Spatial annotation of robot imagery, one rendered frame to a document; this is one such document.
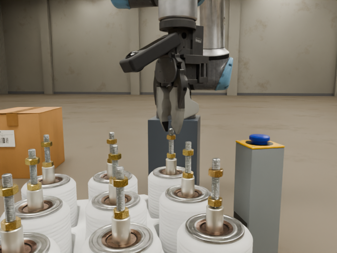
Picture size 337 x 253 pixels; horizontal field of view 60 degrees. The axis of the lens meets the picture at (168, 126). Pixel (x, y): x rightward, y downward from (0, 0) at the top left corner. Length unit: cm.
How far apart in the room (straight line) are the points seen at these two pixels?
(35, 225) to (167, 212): 19
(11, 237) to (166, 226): 23
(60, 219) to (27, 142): 101
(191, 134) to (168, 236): 60
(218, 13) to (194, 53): 45
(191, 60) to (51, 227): 37
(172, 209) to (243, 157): 21
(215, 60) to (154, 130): 32
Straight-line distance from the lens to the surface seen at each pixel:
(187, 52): 59
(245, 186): 61
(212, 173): 37
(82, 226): 58
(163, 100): 59
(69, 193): 58
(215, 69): 103
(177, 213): 47
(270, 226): 65
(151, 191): 60
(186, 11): 57
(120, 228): 36
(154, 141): 107
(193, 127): 104
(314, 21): 986
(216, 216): 38
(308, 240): 96
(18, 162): 149
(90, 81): 1027
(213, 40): 104
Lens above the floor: 44
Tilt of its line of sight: 9 degrees down
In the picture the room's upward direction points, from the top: straight up
